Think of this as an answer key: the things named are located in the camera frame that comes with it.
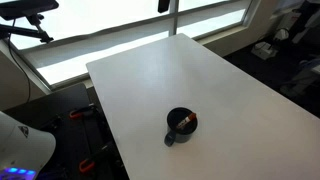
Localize red capped marker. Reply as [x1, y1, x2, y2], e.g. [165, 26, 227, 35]
[177, 112, 197, 131]

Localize white robot base blue lights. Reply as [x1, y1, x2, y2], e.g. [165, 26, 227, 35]
[0, 110, 57, 180]

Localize white device on floor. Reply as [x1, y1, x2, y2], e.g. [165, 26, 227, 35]
[250, 41, 279, 61]

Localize dark blue mug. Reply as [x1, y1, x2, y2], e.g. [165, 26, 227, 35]
[163, 106, 199, 147]

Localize black side table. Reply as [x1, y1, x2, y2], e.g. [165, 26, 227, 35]
[3, 82, 130, 180]

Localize grey window frame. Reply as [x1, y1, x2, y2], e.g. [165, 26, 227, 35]
[7, 0, 262, 91]

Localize orange handled black clamp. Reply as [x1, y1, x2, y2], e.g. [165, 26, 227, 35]
[78, 142, 116, 174]
[68, 104, 98, 120]

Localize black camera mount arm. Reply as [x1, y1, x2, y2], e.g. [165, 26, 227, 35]
[0, 13, 55, 44]

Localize black camera on mount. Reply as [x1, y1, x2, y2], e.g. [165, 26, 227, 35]
[0, 0, 60, 21]

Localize thin black camera cable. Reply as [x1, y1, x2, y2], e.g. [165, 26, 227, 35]
[6, 19, 32, 104]

